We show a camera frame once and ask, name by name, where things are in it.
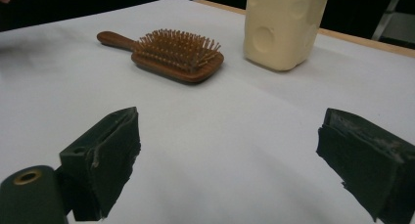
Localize white table mat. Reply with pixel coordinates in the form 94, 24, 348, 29
0, 0, 415, 224

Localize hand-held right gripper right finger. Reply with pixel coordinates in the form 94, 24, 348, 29
315, 108, 415, 224

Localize wooden hairbrush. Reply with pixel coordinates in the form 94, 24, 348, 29
96, 28, 225, 85

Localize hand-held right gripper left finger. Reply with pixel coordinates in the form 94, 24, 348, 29
55, 107, 142, 222

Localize cream square container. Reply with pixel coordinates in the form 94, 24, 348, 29
243, 0, 332, 72

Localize grey metal stand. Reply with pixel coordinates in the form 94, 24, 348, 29
371, 0, 415, 50

